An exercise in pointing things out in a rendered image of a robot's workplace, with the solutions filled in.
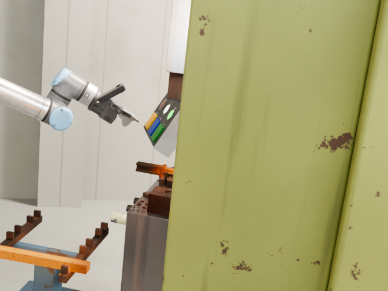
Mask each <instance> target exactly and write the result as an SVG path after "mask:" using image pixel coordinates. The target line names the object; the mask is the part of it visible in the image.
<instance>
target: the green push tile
mask: <svg viewBox="0 0 388 291"><path fill-rule="evenodd" d="M163 130H164V127H163V125H162V124H159V126H158V127H157V129H156V130H155V132H154V133H153V134H152V136H151V138H152V141H153V142H155V141H156V140H157V138H158V137H159V135H160V134H161V133H162V131H163Z"/></svg>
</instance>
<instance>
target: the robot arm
mask: <svg viewBox="0 0 388 291"><path fill-rule="evenodd" d="M51 86H52V89H51V90H50V92H49V93H48V95H47V97H46V98H45V97H43V96H40V95H38V94H36V93H34V92H32V91H30V90H27V89H25V88H23V87H21V86H19V85H17V84H14V83H12V82H10V81H7V80H5V79H3V78H1V77H0V103H1V104H3V105H6V106H8V107H11V108H13V109H15V110H18V111H20V112H22V113H24V114H27V115H29V116H31V117H33V118H36V119H38V120H39V121H42V122H44V123H46V124H48V125H51V127H52V128H53V129H55V130H66V129H67V128H69V127H70V126H71V124H72V122H73V114H72V112H71V110H70V109H69V108H68V105H69V103H70V102H71V100H72V99H74V100H76V101H78V102H80V103H82V104H83V105H85V106H88V107H87V108H88V110H89V111H93V112H94V113H96V114H97V115H99V116H98V117H99V118H101V119H103V120H105V121H106V122H108V123H110V124H112V123H113V121H115V119H116V118H117V114H118V116H119V117H120V118H121V119H122V121H121V123H122V125H123V126H128V125H129V124H130V123H131V122H132V121H136V122H139V119H138V117H137V116H135V115H134V114H133V113H131V112H130V111H129V110H127V109H126V108H124V107H123V106H121V105H120V104H119V103H117V102H116V101H114V100H112V99H111V98H113V97H114V96H116V95H118V94H121V93H123V92H124V91H125V90H126V88H125V86H124V84H123V83H122V84H119V85H117V86H116V87H114V88H113V89H111V90H109V91H107V92H105V93H104V94H102V95H100V93H101V92H100V91H98V87H96V86H95V85H93V84H91V83H90V82H88V81H87V80H84V79H83V78H82V77H80V76H78V75H77V74H75V73H73V72H72V71H70V70H68V69H67V68H63V69H61V70H60V71H59V73H58V74H57V75H56V77H55V78H54V80H53V81H52V82H51ZM97 101H99V103H97Z"/></svg>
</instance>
